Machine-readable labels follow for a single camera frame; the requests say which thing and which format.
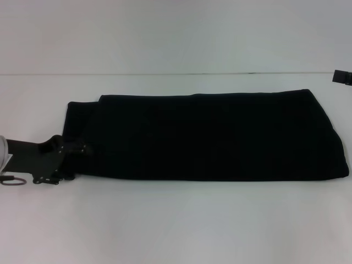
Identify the thin dark left arm cable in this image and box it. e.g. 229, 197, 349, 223
0, 175, 28, 187

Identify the black t-shirt with FREE print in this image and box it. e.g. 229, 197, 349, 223
62, 88, 350, 183

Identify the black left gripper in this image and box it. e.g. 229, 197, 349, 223
7, 134, 89, 186

